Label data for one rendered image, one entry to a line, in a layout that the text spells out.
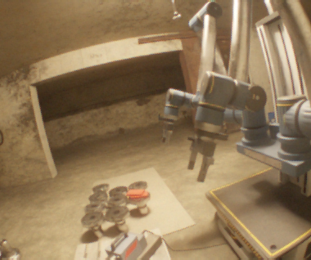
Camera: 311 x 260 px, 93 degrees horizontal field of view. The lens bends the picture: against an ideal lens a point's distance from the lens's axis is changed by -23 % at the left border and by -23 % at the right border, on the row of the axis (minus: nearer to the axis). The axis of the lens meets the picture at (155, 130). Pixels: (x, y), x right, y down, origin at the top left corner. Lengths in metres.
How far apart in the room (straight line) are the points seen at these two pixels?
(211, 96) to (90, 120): 9.45
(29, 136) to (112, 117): 5.69
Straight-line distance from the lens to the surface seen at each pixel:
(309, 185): 1.62
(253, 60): 5.92
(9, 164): 5.67
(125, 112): 9.87
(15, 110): 5.32
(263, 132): 1.50
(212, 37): 1.45
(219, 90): 0.70
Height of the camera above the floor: 1.24
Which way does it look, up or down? 8 degrees down
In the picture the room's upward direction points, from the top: 12 degrees counter-clockwise
